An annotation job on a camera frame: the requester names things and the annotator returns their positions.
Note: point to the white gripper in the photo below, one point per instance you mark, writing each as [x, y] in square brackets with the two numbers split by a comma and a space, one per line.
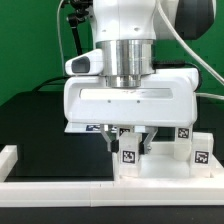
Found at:
[165, 98]

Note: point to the white square table top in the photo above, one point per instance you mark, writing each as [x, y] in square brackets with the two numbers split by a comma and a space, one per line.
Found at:
[160, 163]

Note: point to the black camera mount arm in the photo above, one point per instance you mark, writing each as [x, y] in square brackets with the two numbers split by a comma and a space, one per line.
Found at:
[74, 21]

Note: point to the white fiducial tag sheet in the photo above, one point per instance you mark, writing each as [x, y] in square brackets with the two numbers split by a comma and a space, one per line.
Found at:
[82, 128]

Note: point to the white U-shaped obstacle fence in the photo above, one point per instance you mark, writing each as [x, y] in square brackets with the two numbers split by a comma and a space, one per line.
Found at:
[119, 192]

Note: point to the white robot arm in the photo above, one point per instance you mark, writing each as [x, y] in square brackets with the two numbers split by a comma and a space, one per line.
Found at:
[119, 83]

